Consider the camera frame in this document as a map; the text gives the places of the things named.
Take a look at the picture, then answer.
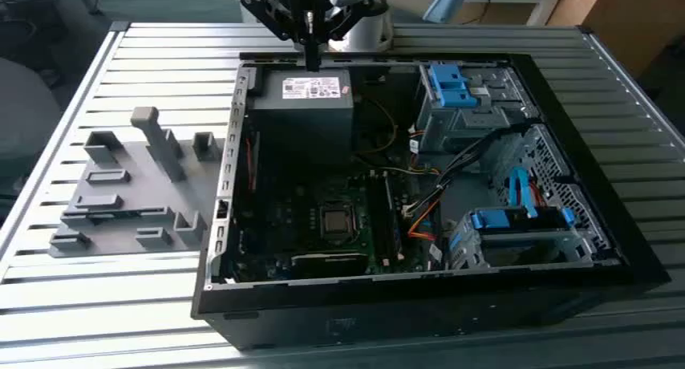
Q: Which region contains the grey office chair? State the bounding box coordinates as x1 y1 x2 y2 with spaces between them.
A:
0 57 66 193

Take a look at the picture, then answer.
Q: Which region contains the metal disk bay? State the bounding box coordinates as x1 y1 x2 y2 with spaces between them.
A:
448 206 620 269

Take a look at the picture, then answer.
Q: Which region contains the grey power supply unit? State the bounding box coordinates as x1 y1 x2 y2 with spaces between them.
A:
249 67 358 177

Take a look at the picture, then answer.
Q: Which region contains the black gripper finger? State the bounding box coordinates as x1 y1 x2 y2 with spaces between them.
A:
314 0 390 72
239 0 315 72

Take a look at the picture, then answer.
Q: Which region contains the hard disk in blue carrier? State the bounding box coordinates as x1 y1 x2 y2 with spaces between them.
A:
469 207 578 232

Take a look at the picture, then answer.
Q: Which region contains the blue plastic drive bracket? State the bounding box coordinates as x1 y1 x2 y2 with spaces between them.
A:
429 63 478 110

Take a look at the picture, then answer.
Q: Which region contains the black cable bundle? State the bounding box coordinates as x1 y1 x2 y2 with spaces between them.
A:
432 124 525 190

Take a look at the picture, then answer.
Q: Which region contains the orange wire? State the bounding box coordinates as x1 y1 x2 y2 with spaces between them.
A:
408 199 446 240

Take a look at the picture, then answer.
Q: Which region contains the silver CPU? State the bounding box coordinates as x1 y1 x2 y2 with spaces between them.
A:
323 210 353 233

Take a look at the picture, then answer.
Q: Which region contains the black PC case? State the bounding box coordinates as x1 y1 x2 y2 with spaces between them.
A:
190 51 673 351

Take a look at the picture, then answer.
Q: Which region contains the black RAM slot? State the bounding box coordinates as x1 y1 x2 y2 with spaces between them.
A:
369 171 392 266

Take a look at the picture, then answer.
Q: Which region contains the white desk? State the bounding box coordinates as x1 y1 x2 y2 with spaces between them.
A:
460 0 573 27

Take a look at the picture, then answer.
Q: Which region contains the green motherboard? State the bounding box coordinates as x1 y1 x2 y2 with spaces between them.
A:
230 170 429 282

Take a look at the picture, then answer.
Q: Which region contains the blue wire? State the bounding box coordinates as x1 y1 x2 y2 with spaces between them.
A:
506 166 540 220

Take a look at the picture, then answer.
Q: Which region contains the blue RAM stick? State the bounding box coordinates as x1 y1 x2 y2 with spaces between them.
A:
79 210 162 222

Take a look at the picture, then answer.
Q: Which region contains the red flat wire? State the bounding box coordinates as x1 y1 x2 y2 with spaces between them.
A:
533 179 552 209

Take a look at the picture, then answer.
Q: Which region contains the CPU socket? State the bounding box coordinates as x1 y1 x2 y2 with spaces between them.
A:
317 199 361 245

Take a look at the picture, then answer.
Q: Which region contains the wooden cabinet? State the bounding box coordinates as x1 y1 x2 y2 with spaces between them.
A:
546 0 685 81

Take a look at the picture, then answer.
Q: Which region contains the grey metal drive cage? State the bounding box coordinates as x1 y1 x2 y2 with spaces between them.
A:
416 63 541 154

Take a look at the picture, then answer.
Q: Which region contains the grey parts rack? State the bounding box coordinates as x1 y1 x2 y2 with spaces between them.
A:
47 106 225 260

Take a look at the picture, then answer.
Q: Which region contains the thin red wire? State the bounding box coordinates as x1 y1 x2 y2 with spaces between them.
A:
245 137 258 192

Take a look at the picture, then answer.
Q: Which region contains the black graphics card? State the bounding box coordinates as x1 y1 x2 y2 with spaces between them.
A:
290 252 371 281

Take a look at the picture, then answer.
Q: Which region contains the yellow wire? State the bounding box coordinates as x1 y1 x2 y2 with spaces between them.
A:
351 97 398 156

